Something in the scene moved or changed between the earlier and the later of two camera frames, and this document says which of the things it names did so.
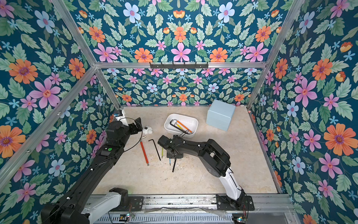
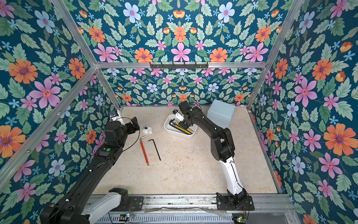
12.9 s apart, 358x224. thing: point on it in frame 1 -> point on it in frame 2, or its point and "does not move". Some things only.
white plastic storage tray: [190, 123] does not move
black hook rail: [179, 66] does not move
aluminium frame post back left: [106, 85] does not move
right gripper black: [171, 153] -> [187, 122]
